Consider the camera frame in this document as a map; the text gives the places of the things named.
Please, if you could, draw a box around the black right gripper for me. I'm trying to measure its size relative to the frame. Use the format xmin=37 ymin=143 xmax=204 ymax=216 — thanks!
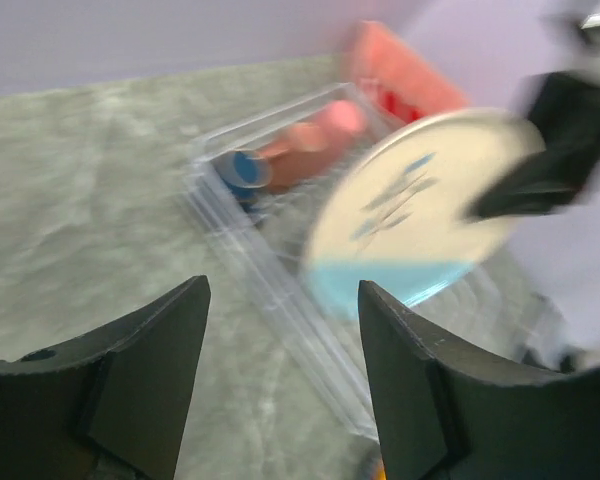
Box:
xmin=472 ymin=73 xmax=600 ymax=220

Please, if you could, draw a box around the white wire dish rack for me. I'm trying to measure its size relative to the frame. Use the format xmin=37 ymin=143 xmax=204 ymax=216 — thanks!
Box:
xmin=185 ymin=83 xmax=558 ymax=439

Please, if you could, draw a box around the cream and blue plate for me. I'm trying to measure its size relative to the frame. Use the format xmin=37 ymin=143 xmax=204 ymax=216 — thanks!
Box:
xmin=301 ymin=108 xmax=544 ymax=317

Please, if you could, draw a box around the pink patterned cup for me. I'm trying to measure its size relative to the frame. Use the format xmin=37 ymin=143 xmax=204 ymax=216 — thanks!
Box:
xmin=256 ymin=121 xmax=327 ymax=193

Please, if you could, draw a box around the pink plastic cup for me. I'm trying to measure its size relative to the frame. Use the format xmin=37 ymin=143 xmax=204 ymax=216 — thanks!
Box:
xmin=315 ymin=100 xmax=367 ymax=150

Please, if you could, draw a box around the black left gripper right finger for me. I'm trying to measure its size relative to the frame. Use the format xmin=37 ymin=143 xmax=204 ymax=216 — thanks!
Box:
xmin=358 ymin=281 xmax=600 ymax=479

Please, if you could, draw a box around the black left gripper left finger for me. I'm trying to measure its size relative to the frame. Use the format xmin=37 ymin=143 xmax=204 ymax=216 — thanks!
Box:
xmin=0 ymin=276 xmax=211 ymax=479

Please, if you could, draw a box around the pink compartment organizer tray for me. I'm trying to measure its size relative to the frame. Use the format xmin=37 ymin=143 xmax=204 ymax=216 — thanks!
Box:
xmin=344 ymin=21 xmax=468 ymax=130

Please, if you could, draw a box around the red cloth item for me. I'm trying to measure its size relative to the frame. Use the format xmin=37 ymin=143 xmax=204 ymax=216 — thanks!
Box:
xmin=378 ymin=90 xmax=425 ymax=125

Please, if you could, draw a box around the dark blue ceramic mug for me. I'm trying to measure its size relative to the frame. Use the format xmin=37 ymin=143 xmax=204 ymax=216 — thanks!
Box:
xmin=214 ymin=150 xmax=272 ymax=202

